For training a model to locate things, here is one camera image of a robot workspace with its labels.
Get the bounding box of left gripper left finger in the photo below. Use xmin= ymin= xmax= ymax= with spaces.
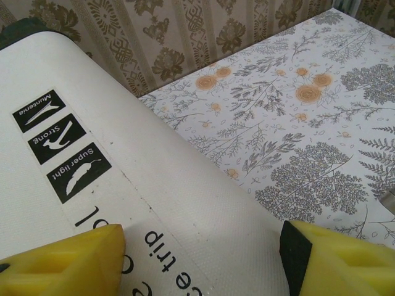
xmin=0 ymin=224 xmax=127 ymax=296

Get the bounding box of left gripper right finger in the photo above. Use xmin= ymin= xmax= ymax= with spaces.
xmin=279 ymin=220 xmax=395 ymax=296

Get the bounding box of white hard-shell suitcase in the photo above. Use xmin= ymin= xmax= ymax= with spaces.
xmin=0 ymin=18 xmax=309 ymax=296

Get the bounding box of floral table cover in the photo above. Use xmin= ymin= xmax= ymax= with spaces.
xmin=137 ymin=7 xmax=395 ymax=257

